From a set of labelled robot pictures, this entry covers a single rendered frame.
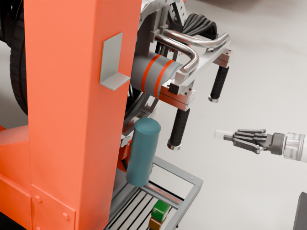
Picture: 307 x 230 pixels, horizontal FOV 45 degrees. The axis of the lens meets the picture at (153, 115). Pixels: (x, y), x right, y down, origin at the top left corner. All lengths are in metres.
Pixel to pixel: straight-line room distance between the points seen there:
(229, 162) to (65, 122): 1.66
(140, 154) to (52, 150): 0.45
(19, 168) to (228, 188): 1.39
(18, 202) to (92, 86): 0.52
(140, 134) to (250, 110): 1.77
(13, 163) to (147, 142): 0.42
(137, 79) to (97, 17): 0.61
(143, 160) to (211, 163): 1.06
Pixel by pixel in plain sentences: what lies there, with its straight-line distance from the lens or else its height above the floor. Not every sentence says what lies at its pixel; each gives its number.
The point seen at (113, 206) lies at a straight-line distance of 1.72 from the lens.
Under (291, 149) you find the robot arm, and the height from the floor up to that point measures 0.77.
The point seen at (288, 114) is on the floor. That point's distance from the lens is 3.02.
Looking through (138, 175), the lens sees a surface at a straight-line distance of 1.32.
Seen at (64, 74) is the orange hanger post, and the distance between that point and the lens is 0.72.
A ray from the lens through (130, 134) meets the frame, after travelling 1.36.
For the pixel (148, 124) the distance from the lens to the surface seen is 1.21.
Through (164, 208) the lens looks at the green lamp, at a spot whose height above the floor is 0.66.
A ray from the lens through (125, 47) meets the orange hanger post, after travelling 0.75.
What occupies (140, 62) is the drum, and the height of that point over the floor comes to 0.90.
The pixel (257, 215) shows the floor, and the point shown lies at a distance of 2.10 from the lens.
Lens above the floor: 1.48
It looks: 36 degrees down
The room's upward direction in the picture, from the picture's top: 12 degrees clockwise
